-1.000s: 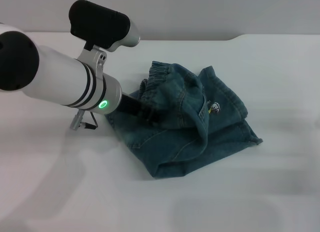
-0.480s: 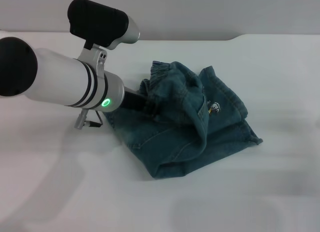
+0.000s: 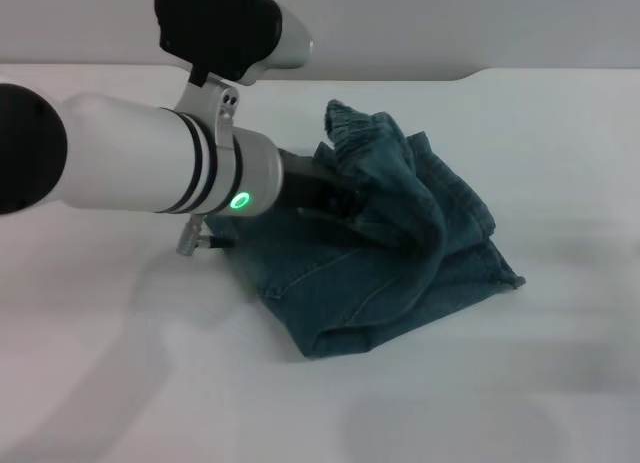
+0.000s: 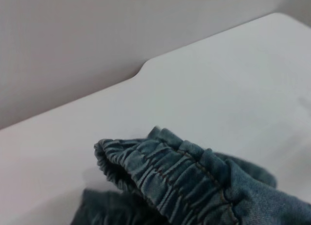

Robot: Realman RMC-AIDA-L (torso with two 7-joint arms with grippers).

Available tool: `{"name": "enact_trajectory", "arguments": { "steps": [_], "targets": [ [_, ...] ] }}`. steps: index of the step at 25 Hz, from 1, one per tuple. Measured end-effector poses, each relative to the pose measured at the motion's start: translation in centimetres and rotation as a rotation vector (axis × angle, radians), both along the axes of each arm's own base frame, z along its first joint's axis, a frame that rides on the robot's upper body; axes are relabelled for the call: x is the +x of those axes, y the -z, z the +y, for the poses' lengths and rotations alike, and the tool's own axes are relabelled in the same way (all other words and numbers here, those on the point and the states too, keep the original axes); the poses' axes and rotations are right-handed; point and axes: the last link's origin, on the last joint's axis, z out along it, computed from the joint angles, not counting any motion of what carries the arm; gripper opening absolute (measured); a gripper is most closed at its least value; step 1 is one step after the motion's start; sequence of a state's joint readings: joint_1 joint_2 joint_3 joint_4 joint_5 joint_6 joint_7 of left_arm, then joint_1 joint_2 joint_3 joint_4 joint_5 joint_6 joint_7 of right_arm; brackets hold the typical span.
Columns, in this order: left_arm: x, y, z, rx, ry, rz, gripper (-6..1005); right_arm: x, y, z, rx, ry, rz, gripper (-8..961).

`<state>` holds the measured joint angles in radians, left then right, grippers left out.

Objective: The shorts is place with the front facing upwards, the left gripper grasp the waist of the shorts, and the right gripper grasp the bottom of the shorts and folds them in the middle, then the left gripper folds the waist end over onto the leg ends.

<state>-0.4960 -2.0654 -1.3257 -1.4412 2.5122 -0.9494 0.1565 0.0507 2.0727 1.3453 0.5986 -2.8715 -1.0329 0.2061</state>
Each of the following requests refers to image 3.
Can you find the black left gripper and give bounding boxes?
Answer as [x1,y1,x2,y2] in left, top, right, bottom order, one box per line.
[277,147,374,229]

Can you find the blue denim shorts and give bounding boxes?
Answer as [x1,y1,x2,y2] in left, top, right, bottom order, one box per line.
[205,98,527,362]

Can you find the silver connector with black cable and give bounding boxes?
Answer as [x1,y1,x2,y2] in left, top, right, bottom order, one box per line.
[175,213,236,257]

